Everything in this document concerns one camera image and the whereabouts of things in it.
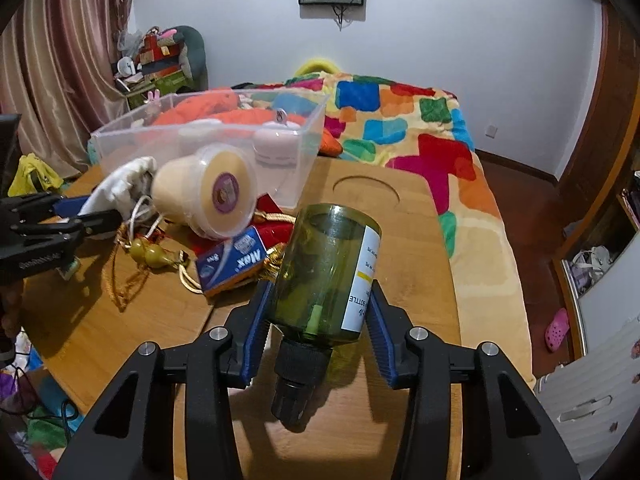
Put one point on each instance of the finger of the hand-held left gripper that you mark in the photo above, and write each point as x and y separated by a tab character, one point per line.
70	207
95	222

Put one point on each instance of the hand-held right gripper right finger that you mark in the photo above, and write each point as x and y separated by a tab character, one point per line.
380	342

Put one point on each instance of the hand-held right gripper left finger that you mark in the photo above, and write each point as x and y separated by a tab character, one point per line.
257	332

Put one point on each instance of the beige lidded plastic cup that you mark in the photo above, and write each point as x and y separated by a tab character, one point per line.
185	185

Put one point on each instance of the red pouch with gold lining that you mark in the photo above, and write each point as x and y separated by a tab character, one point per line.
277	235

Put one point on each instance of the clear plastic storage box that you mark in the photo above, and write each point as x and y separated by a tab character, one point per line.
295	160

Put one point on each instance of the wooden desktop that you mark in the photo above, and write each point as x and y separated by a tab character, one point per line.
380	220

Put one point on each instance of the person's left hand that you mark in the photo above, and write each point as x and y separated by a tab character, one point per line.
9	315

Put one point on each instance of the yellow cloth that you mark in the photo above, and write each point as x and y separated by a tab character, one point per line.
35	175

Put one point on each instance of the blue cardboard box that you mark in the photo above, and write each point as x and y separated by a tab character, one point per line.
225	265

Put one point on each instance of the pink plush rabbit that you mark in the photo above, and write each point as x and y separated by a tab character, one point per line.
154	100

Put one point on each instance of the pink striped curtain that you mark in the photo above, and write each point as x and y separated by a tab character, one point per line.
60	60

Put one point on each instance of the white round gadget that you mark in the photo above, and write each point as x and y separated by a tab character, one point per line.
125	66

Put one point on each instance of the orange puffer jacket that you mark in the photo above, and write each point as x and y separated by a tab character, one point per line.
200	105

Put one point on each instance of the pink clog shoe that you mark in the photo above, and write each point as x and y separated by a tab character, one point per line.
557	330

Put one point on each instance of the red patterned gift boxes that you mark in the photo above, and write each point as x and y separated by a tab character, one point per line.
160	52

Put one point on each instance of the white round jar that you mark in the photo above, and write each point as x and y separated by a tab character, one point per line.
275	147

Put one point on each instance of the grey plush cushion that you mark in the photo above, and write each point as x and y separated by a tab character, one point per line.
195	55

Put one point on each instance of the white cabinet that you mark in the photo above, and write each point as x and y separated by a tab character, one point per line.
600	385

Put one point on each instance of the colourful patchwork blanket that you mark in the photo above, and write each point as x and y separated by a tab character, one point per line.
440	125

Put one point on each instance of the white sandal pair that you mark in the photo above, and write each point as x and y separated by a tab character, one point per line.
595	257

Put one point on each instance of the yellow foam tube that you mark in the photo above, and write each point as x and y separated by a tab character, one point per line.
317	62

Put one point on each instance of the wooden door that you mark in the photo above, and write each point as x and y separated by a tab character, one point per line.
615	110

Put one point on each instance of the white wall socket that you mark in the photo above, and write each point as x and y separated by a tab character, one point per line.
492	131

